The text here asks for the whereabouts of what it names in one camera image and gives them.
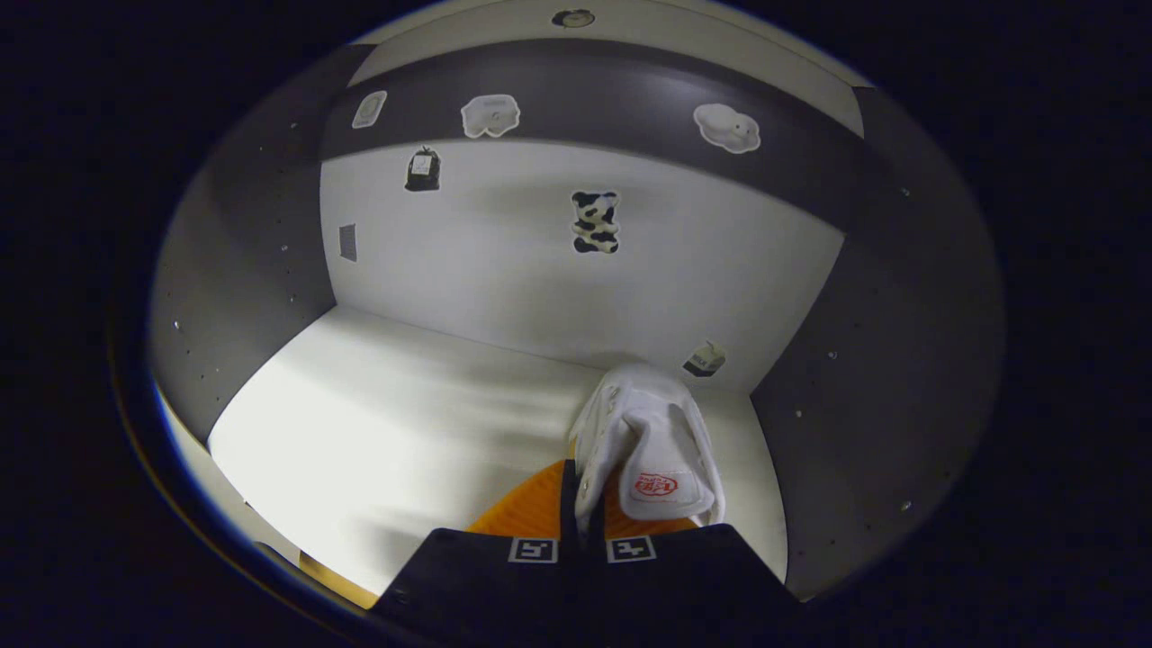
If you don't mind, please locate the white shoe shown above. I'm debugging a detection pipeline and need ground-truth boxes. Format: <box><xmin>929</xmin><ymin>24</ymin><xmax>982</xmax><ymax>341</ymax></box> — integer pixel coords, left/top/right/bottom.
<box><xmin>569</xmin><ymin>362</ymin><xmax>726</xmax><ymax>543</ymax></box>

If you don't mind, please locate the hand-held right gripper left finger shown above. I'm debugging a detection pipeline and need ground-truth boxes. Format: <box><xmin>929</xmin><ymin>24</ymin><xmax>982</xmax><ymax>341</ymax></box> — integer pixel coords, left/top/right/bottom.
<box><xmin>371</xmin><ymin>457</ymin><xmax>586</xmax><ymax>644</ymax></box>

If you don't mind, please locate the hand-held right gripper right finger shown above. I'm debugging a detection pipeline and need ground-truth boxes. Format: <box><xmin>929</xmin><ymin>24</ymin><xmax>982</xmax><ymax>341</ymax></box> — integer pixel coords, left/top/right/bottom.
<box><xmin>585</xmin><ymin>468</ymin><xmax>804</xmax><ymax>644</ymax></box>

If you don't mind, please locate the white shoe cabinet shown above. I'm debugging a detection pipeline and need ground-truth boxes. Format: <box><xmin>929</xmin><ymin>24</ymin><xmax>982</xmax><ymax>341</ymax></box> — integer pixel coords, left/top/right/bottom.
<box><xmin>147</xmin><ymin>0</ymin><xmax>1006</xmax><ymax>624</ymax></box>

